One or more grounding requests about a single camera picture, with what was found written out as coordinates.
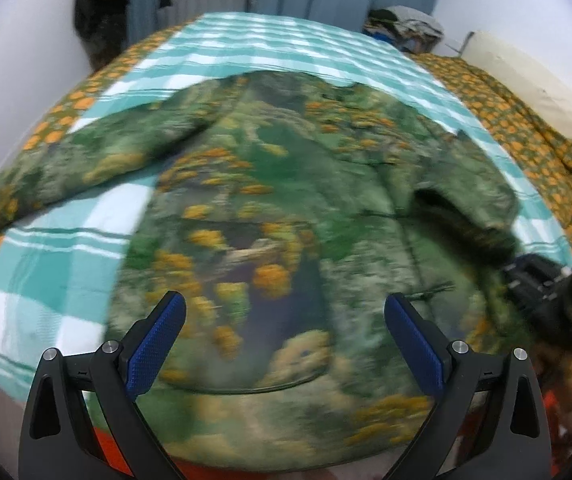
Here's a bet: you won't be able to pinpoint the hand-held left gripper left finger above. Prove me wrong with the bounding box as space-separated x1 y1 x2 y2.
18 290 187 480

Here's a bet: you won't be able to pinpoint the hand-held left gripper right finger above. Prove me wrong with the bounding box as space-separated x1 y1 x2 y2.
381 292 552 480

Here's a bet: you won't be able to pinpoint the green floral printed shirt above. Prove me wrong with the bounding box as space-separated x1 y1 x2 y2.
0 72 522 461

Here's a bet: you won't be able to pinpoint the pile of clothes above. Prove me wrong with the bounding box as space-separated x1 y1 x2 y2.
364 5 444 56

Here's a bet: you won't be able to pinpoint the dark hanging clothes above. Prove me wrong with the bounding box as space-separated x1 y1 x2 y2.
74 0 129 73

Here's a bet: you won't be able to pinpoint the person's orange clothing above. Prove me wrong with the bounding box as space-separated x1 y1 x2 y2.
90 390 572 480

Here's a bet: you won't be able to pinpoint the teal checked blanket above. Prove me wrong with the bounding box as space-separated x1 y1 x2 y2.
0 12 572 403

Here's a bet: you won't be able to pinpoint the orange floral bedsheet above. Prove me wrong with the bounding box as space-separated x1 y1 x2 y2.
0 15 572 376

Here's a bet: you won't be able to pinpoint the cream pillow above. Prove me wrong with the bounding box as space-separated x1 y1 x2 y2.
458 30 572 176

